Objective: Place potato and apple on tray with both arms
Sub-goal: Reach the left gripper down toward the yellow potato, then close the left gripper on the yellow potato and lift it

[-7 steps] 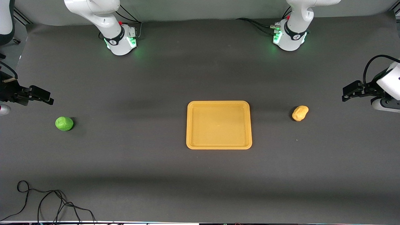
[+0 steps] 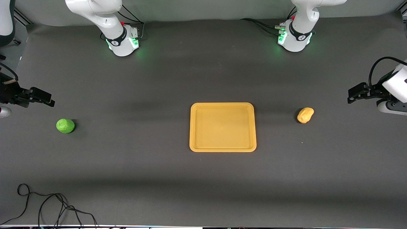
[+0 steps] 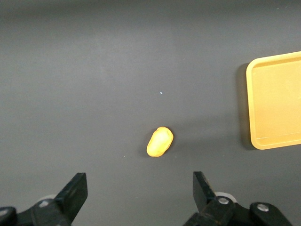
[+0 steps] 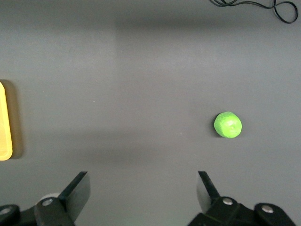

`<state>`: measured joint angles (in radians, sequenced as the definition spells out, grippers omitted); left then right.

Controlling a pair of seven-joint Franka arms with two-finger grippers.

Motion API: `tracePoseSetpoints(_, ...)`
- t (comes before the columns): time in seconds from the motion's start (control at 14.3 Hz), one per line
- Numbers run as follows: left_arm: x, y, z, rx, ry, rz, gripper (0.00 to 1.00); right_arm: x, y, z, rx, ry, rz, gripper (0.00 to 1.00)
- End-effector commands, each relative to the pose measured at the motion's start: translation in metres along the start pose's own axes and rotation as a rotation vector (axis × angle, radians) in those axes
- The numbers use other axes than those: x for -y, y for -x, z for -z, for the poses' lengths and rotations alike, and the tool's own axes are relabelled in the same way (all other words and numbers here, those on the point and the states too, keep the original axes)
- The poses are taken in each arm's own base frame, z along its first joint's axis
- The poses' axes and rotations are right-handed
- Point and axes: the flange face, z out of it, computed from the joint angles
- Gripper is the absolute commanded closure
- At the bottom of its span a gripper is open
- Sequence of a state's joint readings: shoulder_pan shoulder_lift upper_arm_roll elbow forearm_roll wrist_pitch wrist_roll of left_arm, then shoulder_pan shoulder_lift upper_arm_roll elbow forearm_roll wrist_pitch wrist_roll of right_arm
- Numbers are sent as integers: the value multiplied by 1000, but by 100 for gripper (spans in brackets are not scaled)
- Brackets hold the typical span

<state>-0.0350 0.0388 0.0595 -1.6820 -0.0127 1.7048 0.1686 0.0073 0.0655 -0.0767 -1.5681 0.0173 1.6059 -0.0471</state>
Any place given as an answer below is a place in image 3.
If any yellow potato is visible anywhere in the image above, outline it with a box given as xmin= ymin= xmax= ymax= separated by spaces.
xmin=146 ymin=126 xmax=174 ymax=158

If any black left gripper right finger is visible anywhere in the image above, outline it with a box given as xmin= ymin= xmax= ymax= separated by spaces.
xmin=182 ymin=171 xmax=295 ymax=226

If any orange plastic tray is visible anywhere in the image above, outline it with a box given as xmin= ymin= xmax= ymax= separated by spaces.
xmin=246 ymin=50 xmax=301 ymax=151

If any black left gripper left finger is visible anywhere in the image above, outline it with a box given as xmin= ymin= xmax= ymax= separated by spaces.
xmin=0 ymin=172 xmax=88 ymax=226

